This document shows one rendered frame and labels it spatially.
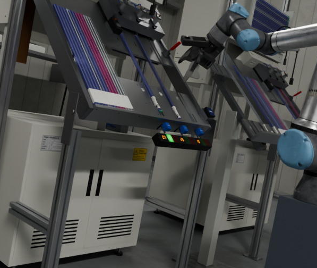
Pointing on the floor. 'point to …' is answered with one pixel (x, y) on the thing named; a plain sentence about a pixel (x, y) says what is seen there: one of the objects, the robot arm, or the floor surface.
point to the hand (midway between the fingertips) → (179, 72)
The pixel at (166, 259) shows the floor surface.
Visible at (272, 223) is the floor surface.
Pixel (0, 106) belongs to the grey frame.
